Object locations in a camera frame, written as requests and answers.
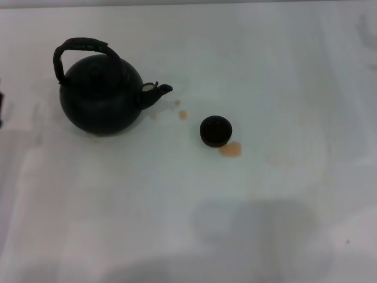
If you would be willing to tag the large spilled tea puddle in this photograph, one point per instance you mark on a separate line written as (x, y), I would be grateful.
(231, 149)

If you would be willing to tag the small dark teacup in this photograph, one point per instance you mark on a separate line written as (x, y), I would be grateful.
(216, 131)

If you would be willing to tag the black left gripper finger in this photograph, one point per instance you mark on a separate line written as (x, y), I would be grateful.
(1, 97)

